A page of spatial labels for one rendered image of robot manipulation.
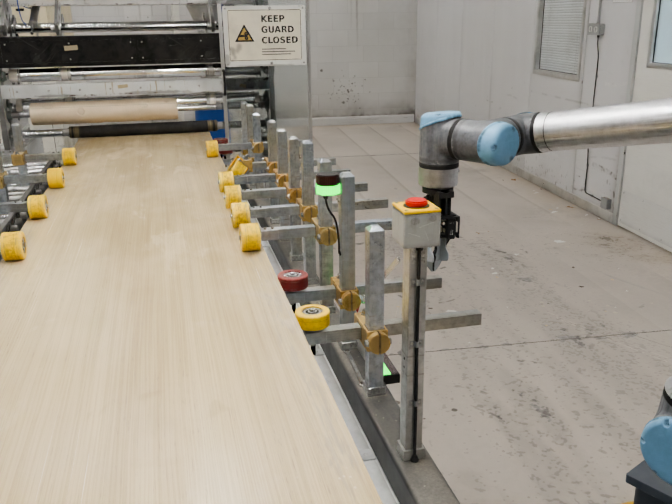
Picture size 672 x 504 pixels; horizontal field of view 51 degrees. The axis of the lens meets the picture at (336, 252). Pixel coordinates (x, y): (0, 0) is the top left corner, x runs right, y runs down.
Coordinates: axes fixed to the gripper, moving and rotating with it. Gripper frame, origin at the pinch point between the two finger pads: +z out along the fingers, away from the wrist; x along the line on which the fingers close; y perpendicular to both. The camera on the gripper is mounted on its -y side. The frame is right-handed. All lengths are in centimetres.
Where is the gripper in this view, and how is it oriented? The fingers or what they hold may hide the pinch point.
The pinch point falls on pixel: (431, 265)
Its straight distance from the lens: 172.6
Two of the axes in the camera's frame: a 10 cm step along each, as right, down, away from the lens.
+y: 2.6, 3.0, -9.2
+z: 0.1, 9.5, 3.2
